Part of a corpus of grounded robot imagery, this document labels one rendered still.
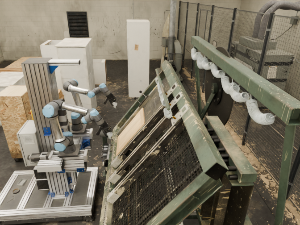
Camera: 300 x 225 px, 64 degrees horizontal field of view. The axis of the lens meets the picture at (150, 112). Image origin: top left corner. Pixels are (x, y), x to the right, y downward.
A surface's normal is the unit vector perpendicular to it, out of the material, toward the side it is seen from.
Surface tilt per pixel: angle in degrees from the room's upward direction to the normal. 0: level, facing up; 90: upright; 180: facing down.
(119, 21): 90
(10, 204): 0
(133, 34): 90
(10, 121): 90
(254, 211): 0
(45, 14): 90
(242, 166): 0
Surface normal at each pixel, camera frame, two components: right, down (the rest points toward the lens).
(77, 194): 0.01, -0.90
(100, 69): 0.09, 0.44
